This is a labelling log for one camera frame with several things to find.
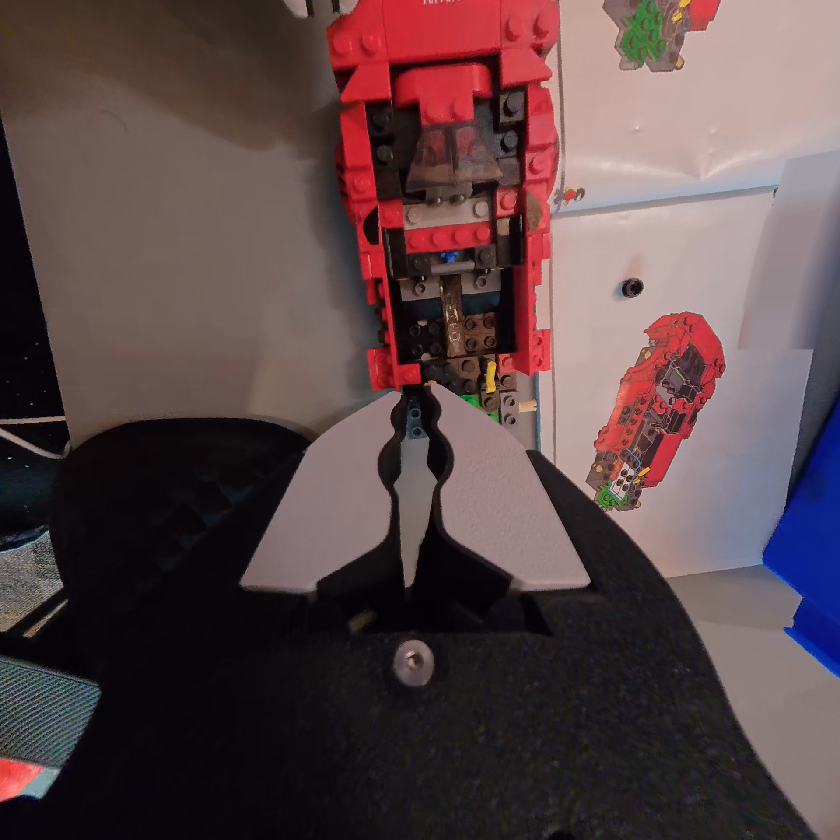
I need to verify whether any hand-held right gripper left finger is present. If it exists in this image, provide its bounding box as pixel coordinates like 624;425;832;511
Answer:
238;390;411;598

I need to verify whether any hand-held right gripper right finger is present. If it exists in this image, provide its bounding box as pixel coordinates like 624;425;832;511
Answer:
427;382;593;597

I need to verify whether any red lego car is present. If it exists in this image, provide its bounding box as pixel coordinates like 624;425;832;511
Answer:
327;0;565;439

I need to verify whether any lego instruction booklet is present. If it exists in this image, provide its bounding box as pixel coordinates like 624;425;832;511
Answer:
548;0;840;578

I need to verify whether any blue plastic storage bin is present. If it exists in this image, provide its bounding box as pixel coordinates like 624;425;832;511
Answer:
761;394;840;680

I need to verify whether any white cable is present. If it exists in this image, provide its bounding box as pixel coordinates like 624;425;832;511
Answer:
0;413;72;460

